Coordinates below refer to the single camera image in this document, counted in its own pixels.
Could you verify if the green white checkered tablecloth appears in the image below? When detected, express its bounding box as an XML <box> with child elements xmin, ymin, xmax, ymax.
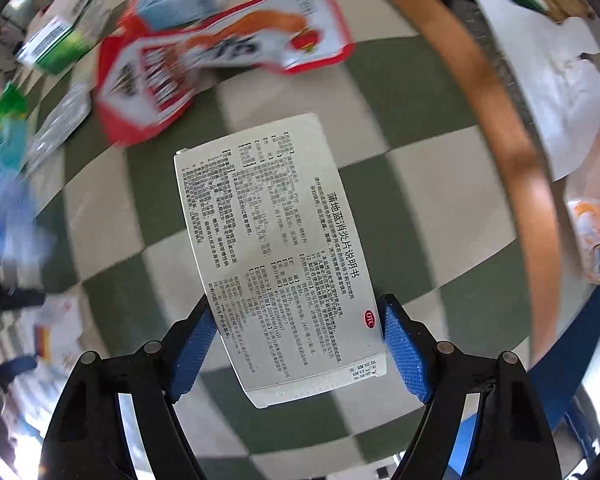
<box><xmin>10</xmin><ymin>0</ymin><xmax>536</xmax><ymax>480</ymax></box>

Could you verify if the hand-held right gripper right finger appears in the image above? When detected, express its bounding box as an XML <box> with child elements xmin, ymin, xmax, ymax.
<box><xmin>378</xmin><ymin>293</ymin><xmax>564</xmax><ymax>480</ymax></box>

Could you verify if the printed paper leaflet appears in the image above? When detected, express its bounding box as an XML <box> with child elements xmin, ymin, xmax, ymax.
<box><xmin>173</xmin><ymin>112</ymin><xmax>388</xmax><ymax>409</ymax></box>

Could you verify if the blue metal frame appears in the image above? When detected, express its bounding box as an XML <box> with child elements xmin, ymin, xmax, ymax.
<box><xmin>529</xmin><ymin>284</ymin><xmax>600</xmax><ymax>461</ymax></box>

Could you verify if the wooden hoop rim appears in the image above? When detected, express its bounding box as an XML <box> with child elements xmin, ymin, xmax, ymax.
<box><xmin>344</xmin><ymin>0</ymin><xmax>557</xmax><ymax>377</ymax></box>

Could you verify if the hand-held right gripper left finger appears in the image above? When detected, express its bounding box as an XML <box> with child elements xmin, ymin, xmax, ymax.
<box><xmin>40</xmin><ymin>294</ymin><xmax>217</xmax><ymax>480</ymax></box>

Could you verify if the white crumpled paper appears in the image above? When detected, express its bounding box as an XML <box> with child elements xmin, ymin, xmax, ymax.
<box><xmin>467</xmin><ymin>0</ymin><xmax>600</xmax><ymax>183</ymax></box>

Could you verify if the white green box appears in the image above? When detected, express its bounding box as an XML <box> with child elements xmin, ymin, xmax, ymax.
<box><xmin>17</xmin><ymin>0</ymin><xmax>107</xmax><ymax>77</ymax></box>

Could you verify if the red white snack bag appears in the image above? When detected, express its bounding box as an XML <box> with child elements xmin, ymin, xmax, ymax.
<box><xmin>95</xmin><ymin>0</ymin><xmax>357</xmax><ymax>149</ymax></box>

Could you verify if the white printed wrapper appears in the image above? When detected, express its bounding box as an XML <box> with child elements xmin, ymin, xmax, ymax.
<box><xmin>32</xmin><ymin>292</ymin><xmax>89</xmax><ymax>362</ymax></box>

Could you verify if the orange white packet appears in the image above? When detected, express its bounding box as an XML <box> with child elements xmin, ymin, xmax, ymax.
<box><xmin>564</xmin><ymin>109</ymin><xmax>600</xmax><ymax>289</ymax></box>

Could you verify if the green blue packet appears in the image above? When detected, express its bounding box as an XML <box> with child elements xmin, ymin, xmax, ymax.
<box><xmin>0</xmin><ymin>81</ymin><xmax>29</xmax><ymax>172</ymax></box>

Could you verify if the clear plastic blister pack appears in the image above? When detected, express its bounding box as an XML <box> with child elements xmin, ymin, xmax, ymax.
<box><xmin>26</xmin><ymin>82</ymin><xmax>94</xmax><ymax>172</ymax></box>

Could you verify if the blue plastic wrapper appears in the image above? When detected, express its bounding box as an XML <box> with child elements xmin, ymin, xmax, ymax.
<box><xmin>0</xmin><ymin>169</ymin><xmax>57</xmax><ymax>282</ymax></box>

